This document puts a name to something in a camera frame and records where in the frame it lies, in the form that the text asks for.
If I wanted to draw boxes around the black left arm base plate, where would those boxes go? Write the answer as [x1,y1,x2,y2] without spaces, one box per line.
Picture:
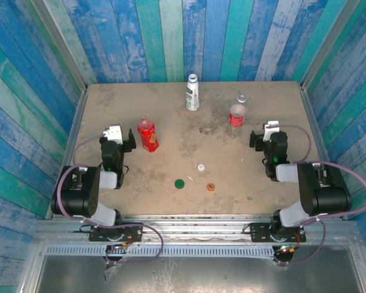
[88,222,144,243]

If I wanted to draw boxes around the clear cola bottle red label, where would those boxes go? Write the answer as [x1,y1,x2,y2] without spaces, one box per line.
[228,93,248,138]

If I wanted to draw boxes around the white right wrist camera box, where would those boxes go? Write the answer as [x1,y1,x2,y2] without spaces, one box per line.
[262,120,281,142]

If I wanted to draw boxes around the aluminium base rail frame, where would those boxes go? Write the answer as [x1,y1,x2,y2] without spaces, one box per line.
[33,213,359,245]

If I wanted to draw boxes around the white milk bottle green label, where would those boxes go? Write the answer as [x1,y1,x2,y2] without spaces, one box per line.
[185,73,201,112]

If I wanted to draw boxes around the small circuit board with LEDs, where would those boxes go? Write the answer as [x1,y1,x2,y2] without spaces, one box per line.
[105,242,132,254]
[276,244,297,256]

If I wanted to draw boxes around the aluminium table side rail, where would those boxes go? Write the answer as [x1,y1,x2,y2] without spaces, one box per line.
[298,81,359,221]
[45,87,90,220]

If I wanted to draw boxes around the grey slotted cable duct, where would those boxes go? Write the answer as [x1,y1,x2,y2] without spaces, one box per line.
[45,245,277,259]

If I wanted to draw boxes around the steel sheet panel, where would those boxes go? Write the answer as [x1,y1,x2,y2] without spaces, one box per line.
[33,255,365,293]

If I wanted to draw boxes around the red label tea bottle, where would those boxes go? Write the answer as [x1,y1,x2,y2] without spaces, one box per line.
[137,118,160,153]

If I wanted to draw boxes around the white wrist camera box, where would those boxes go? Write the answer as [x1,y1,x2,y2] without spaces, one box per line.
[262,120,281,142]
[102,123,124,145]

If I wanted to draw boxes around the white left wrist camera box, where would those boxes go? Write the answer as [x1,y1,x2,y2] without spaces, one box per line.
[102,123,124,145]

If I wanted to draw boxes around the aluminium corner post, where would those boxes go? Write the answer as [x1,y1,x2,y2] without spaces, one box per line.
[30,0,89,94]
[299,0,365,91]

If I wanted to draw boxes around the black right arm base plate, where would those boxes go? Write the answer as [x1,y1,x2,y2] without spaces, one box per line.
[249,222,307,244]

